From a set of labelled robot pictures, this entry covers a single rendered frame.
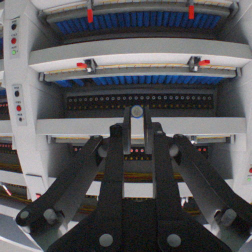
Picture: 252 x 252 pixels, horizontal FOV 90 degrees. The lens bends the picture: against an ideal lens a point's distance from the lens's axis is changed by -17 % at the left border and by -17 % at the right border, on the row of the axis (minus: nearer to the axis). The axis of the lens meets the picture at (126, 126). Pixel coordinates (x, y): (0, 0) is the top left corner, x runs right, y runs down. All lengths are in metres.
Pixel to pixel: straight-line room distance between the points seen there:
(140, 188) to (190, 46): 0.41
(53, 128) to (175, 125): 0.33
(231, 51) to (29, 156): 0.65
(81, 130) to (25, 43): 0.29
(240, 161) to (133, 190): 0.33
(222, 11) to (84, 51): 0.41
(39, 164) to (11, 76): 0.28
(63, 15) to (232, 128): 0.59
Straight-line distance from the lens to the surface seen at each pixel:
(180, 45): 0.40
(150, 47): 0.39
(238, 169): 0.53
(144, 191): 0.48
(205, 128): 0.42
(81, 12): 0.52
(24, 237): 1.05
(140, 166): 0.65
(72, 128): 0.43
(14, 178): 0.66
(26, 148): 0.53
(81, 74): 0.45
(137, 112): 0.20
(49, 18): 0.56
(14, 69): 0.52
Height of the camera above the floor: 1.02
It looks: 14 degrees up
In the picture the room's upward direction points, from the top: 178 degrees clockwise
